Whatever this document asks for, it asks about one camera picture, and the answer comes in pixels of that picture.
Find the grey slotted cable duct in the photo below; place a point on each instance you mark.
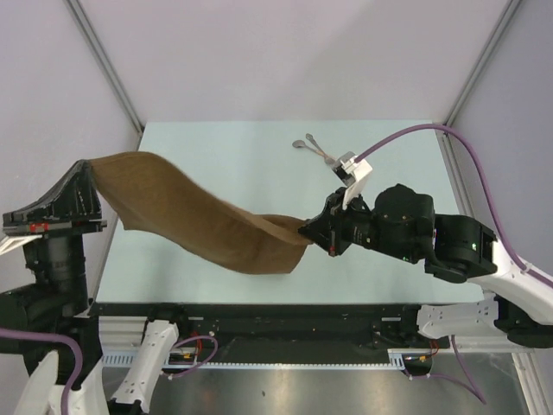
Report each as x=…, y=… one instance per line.
x=396, y=361

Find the right aluminium frame post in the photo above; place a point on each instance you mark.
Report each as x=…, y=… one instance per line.
x=505, y=20

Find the left aluminium frame post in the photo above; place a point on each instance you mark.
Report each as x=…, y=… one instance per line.
x=89, y=33

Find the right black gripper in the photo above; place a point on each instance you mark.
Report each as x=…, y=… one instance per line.
x=327, y=228

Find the spoon with pink handle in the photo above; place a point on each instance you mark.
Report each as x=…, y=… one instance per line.
x=300, y=144

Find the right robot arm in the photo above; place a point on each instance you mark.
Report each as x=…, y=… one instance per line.
x=456, y=249

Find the brown cloth napkin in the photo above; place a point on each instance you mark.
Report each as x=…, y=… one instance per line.
x=151, y=195

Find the silver metal fork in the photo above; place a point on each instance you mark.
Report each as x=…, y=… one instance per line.
x=317, y=147

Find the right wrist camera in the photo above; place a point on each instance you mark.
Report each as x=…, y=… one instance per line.
x=353, y=174

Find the aluminium frame post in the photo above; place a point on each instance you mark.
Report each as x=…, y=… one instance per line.
x=505, y=20
x=89, y=33

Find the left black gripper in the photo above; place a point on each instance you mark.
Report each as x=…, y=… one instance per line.
x=74, y=193

